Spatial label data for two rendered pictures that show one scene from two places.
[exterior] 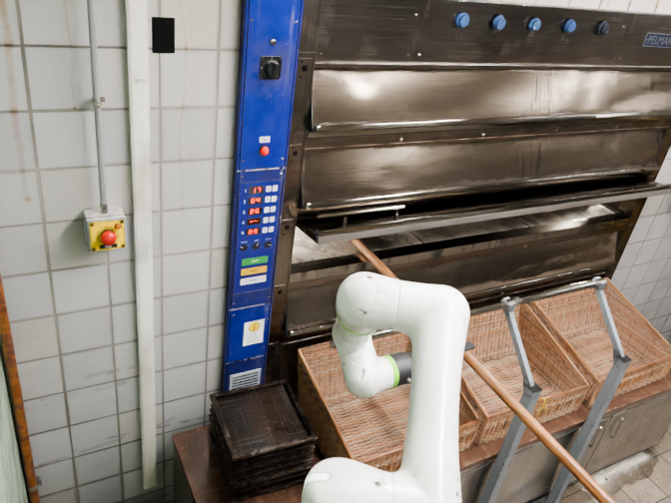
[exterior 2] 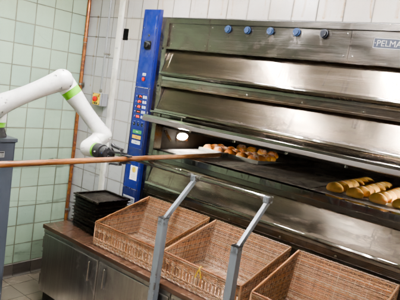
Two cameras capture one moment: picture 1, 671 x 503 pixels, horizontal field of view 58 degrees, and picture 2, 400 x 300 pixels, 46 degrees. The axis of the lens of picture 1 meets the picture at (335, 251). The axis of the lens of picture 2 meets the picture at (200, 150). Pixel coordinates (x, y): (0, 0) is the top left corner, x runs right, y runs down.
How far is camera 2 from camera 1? 3.33 m
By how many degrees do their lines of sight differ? 69
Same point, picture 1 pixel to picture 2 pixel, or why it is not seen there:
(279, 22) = (151, 28)
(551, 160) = (301, 125)
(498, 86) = (254, 66)
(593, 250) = (376, 240)
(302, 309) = (156, 174)
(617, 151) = (372, 136)
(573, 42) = (304, 43)
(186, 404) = not seen: hidden behind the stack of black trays
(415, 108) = (205, 71)
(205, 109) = (133, 61)
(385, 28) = (194, 33)
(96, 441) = not seen: hidden behind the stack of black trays
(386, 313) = not seen: hidden behind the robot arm
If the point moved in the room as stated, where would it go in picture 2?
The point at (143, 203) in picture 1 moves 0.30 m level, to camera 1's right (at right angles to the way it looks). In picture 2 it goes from (111, 93) to (117, 95)
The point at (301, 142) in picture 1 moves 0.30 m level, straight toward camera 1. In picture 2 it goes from (160, 80) to (118, 74)
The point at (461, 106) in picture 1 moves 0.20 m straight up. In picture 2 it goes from (229, 73) to (234, 41)
